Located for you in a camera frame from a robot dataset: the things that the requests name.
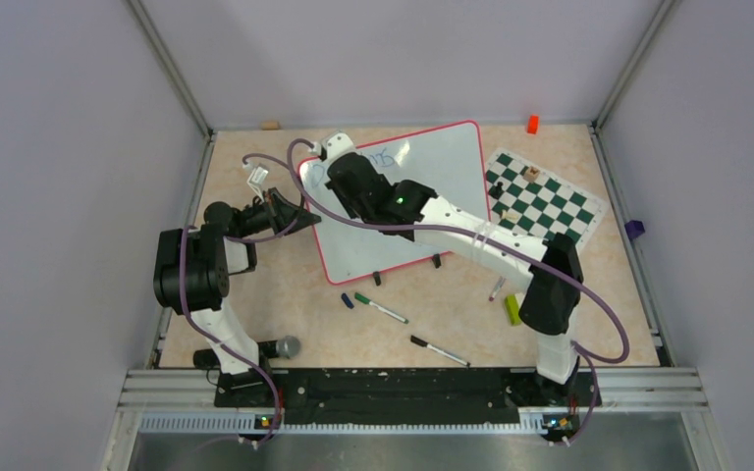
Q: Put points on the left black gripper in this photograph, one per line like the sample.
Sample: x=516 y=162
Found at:
x=276 y=208

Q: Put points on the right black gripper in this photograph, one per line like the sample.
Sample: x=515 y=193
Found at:
x=330 y=183

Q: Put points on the white board with pink frame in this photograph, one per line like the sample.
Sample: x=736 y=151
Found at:
x=448 y=159

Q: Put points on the blue marker cap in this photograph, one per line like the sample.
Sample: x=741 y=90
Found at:
x=347 y=302

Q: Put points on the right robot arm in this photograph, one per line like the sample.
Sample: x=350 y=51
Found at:
x=545 y=270

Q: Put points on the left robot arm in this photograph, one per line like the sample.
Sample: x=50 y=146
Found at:
x=192 y=274

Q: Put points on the small cork piece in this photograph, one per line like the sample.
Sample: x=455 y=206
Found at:
x=270 y=126

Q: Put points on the green capped marker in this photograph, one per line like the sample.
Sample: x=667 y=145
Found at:
x=367 y=301

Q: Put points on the black chess pawn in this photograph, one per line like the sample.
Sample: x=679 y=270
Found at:
x=496 y=191

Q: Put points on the black grey microphone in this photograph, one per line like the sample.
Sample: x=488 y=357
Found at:
x=286 y=347

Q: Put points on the cream chess piece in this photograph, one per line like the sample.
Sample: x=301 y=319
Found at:
x=510 y=215

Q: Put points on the green white chessboard mat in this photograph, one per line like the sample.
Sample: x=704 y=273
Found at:
x=550 y=206

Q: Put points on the black capped marker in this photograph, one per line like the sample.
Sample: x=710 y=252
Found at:
x=428 y=345

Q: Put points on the pink purple marker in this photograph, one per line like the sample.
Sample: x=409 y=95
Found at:
x=496 y=289

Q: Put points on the wooden cube chess piece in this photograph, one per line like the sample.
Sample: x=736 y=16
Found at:
x=531 y=174

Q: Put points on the orange toy block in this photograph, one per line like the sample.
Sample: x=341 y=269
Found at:
x=533 y=124

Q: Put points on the green white toy brick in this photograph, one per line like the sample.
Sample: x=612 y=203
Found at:
x=512 y=308

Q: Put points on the purple toy block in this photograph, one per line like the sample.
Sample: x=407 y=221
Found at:
x=634 y=229

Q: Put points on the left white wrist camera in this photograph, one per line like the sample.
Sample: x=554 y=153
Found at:
x=257 y=177

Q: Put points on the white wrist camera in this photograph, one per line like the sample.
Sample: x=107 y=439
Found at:
x=333 y=146
x=257 y=177

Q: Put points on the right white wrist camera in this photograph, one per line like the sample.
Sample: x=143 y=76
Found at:
x=333 y=146

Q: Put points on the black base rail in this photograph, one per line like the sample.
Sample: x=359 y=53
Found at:
x=405 y=397

